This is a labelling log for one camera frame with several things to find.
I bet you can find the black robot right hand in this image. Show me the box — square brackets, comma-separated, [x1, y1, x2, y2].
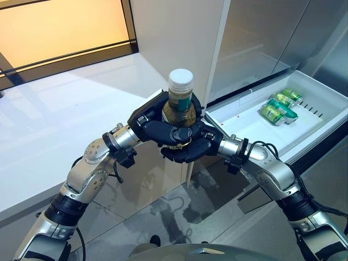
[159, 123, 224, 164]

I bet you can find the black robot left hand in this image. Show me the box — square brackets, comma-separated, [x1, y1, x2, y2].
[127, 91, 204, 147]

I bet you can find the yellow drink bottle white cap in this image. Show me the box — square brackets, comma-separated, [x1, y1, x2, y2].
[161, 69, 198, 151]

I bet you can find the white fridge drawer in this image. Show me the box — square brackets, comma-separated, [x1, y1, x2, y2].
[203, 70, 348, 215]

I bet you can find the stainless steel fridge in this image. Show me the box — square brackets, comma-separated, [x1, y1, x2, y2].
[206, 0, 348, 177]

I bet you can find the green drink can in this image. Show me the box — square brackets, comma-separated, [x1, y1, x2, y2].
[269, 92, 294, 109]
[281, 89, 304, 105]
[260, 104, 286, 126]
[268, 98, 299, 125]

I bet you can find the tall white cabinet panel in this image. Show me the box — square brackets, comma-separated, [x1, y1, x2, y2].
[129, 0, 232, 188]

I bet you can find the white glossy counter cabinet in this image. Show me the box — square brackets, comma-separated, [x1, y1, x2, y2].
[0, 53, 209, 261]

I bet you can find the silver robot torso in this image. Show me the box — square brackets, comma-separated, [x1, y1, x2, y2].
[127, 240, 301, 261]

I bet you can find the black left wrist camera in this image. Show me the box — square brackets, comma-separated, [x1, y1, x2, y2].
[114, 148, 137, 168]

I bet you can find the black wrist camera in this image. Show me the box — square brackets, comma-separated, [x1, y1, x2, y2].
[223, 159, 243, 175]
[114, 148, 137, 168]

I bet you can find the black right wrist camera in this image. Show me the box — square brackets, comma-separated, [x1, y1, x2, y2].
[223, 159, 243, 175]

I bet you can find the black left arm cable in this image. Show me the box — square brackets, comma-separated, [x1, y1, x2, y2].
[74, 160, 125, 261]

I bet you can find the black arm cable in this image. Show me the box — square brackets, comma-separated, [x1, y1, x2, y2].
[246, 140, 348, 215]
[74, 160, 125, 261]

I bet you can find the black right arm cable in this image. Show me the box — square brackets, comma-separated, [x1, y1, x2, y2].
[246, 140, 348, 215]

